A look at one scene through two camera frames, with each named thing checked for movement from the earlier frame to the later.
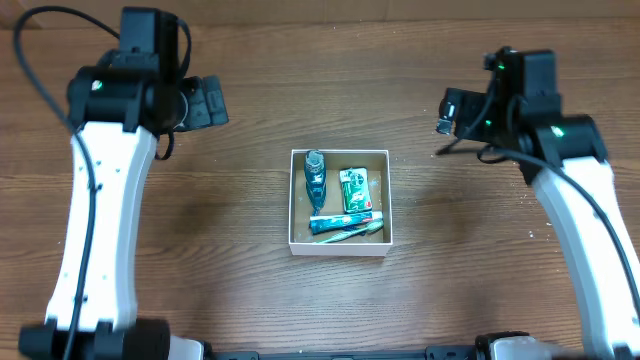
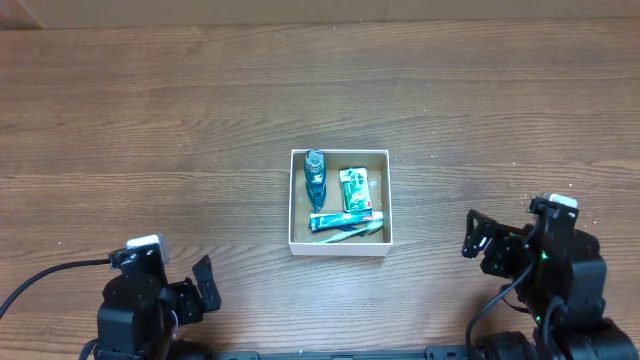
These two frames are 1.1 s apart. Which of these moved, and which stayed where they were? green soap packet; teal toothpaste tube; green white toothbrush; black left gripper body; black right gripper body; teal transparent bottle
Moved: black right gripper body; black left gripper body
Stayed: green white toothbrush; teal transparent bottle; teal toothpaste tube; green soap packet
